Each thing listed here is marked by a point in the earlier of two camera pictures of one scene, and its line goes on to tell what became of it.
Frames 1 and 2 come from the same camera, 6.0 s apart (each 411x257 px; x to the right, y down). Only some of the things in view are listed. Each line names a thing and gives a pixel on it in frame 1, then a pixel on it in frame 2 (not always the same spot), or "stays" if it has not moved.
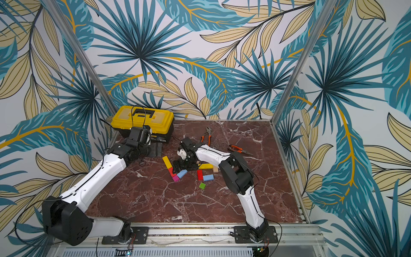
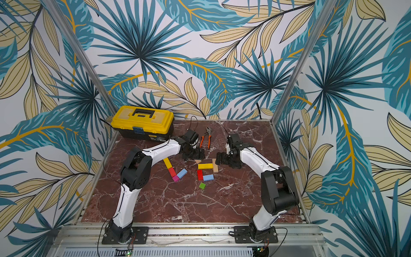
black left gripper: (153, 151) -> (197, 156)
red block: (170, 169) stays
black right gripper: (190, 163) -> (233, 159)
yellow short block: (167, 161) stays
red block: (199, 174) stays
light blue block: (182, 173) stays
